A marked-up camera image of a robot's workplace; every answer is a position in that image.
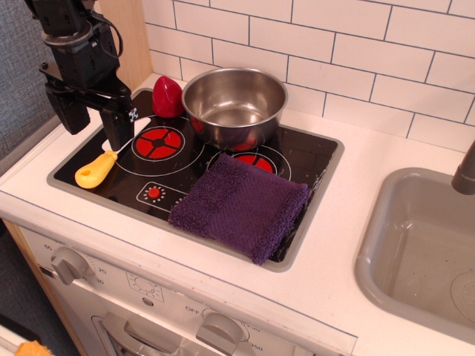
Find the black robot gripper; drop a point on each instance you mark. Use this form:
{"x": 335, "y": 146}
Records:
{"x": 84, "y": 74}

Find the red toy pepper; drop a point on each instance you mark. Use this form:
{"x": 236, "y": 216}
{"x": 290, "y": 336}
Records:
{"x": 167, "y": 98}

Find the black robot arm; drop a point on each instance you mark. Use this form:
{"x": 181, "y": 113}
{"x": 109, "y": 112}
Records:
{"x": 71, "y": 11}

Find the orange object at corner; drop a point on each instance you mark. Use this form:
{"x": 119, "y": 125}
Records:
{"x": 32, "y": 348}

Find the black toy stovetop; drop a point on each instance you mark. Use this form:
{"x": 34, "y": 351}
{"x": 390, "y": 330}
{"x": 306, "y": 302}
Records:
{"x": 159, "y": 166}

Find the stainless steel pot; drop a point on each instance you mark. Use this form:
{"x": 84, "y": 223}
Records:
{"x": 235, "y": 109}

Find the grey left oven knob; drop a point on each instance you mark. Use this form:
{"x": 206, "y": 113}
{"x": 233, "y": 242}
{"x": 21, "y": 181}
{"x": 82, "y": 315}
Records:
{"x": 69, "y": 265}

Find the grey oven knob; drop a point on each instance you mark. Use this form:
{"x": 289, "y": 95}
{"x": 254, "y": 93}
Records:
{"x": 220, "y": 332}
{"x": 69, "y": 265}

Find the purple folded towel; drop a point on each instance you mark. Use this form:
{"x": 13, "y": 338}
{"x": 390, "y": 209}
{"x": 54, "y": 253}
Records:
{"x": 241, "y": 206}

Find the white toy oven front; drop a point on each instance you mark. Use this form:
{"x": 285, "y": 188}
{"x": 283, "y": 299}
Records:
{"x": 112, "y": 311}

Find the grey right oven knob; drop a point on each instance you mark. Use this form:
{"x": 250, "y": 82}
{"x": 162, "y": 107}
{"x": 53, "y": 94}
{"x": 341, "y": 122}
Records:
{"x": 220, "y": 332}

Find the grey toy sink basin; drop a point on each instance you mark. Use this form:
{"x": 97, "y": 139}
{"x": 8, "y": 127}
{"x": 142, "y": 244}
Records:
{"x": 416, "y": 259}

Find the grey faucet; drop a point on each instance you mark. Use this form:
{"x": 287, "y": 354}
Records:
{"x": 463, "y": 179}

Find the yellow handled toy knife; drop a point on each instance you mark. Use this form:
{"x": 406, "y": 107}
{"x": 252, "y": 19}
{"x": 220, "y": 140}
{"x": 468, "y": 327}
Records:
{"x": 94, "y": 173}

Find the wooden side post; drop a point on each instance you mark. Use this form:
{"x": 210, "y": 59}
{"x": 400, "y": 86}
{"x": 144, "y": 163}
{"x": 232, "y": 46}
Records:
{"x": 128, "y": 17}

